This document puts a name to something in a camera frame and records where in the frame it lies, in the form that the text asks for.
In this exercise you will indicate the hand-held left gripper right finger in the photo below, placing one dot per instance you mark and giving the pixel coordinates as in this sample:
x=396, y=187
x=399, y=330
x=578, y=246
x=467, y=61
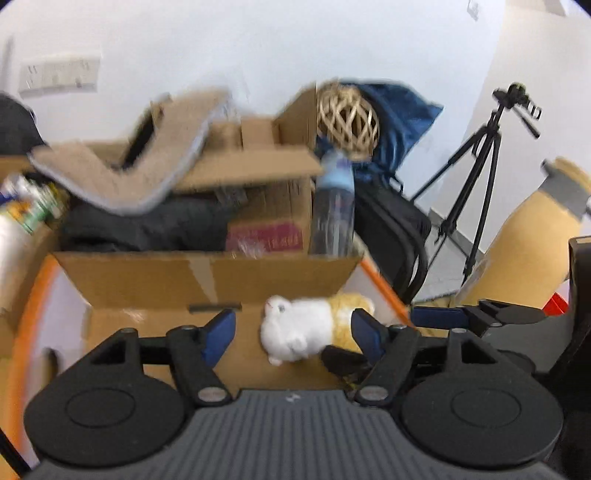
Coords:
x=365, y=328

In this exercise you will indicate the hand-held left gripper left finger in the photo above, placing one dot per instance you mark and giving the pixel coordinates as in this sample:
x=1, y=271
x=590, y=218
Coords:
x=220, y=334

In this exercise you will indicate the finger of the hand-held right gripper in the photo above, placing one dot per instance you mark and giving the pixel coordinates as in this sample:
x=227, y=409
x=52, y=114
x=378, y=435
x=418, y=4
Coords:
x=438, y=316

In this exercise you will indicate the white and yellow plush toy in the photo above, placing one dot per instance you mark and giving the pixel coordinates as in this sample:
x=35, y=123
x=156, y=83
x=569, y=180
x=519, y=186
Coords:
x=300, y=327

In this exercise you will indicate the orange-edged cardboard box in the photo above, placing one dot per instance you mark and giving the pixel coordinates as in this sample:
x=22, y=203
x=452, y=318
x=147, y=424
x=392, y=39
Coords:
x=138, y=281

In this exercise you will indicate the red plastic bin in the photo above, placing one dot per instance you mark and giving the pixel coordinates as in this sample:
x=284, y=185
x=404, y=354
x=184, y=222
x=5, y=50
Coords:
x=557, y=303

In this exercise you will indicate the yellow roll with grey cap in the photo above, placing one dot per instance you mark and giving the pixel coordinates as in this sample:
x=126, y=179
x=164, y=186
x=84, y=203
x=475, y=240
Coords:
x=531, y=230

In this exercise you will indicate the clear water bottle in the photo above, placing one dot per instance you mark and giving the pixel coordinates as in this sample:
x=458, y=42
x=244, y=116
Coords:
x=332, y=207

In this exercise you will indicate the black cloth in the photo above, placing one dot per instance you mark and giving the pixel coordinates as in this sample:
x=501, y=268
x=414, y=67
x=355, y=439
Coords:
x=152, y=226

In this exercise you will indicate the black tripod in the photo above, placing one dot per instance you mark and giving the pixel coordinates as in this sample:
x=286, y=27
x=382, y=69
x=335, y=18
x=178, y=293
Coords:
x=485, y=152

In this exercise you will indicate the open brown cardboard box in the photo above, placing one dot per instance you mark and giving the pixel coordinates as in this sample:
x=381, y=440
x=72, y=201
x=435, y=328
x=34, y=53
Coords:
x=258, y=166

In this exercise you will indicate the beige fleece mat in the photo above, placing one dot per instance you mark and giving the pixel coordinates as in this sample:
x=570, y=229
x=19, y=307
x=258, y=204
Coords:
x=138, y=181

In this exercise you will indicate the dark blue cloth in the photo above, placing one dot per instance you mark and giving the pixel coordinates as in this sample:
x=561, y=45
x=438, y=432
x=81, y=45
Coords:
x=406, y=120

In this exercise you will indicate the woven rattan ball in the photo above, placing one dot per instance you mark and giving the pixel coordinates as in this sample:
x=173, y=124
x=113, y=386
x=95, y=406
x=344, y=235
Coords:
x=346, y=120

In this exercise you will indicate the colourful snack packet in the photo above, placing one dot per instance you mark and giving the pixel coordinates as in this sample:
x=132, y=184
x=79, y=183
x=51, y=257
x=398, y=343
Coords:
x=37, y=203

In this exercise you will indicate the white bottle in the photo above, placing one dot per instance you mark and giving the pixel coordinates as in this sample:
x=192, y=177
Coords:
x=11, y=244

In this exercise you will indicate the black rod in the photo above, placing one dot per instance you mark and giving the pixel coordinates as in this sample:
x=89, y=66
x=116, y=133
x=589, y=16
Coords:
x=11, y=452

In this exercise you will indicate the black backpack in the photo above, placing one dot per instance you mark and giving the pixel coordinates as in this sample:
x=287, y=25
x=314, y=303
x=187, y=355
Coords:
x=16, y=124

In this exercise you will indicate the black camera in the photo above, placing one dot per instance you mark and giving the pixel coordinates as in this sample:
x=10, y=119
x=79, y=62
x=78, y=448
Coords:
x=512, y=97

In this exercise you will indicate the small white wall fixture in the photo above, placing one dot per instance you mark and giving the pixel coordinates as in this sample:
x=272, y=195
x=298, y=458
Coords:
x=473, y=9

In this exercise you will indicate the white wall socket panel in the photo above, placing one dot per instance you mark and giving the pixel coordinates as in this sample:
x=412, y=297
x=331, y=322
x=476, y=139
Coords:
x=60, y=74

